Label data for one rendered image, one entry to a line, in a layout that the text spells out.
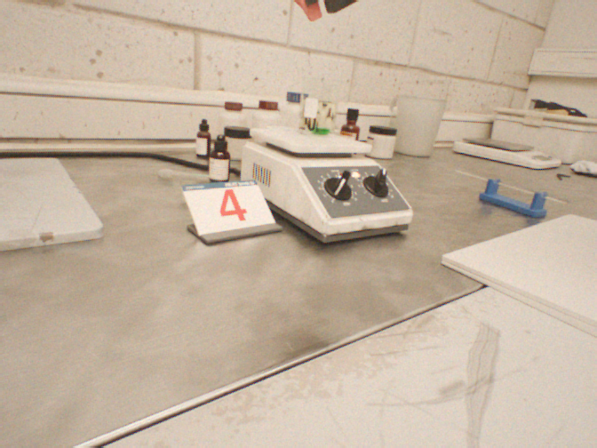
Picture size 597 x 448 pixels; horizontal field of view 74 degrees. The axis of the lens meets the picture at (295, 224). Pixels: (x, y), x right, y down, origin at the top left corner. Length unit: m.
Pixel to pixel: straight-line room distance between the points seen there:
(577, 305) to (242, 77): 0.77
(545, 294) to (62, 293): 0.37
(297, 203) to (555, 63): 1.58
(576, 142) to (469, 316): 1.21
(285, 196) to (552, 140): 1.19
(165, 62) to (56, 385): 0.71
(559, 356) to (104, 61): 0.78
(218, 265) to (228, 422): 0.16
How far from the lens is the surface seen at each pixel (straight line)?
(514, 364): 0.30
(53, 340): 0.27
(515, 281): 0.39
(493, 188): 0.74
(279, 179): 0.46
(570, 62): 1.89
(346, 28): 1.12
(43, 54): 0.83
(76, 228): 0.40
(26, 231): 0.40
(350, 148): 0.48
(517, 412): 0.26
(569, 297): 0.39
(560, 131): 1.52
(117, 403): 0.22
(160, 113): 0.82
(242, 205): 0.43
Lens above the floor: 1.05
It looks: 20 degrees down
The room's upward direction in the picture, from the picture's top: 7 degrees clockwise
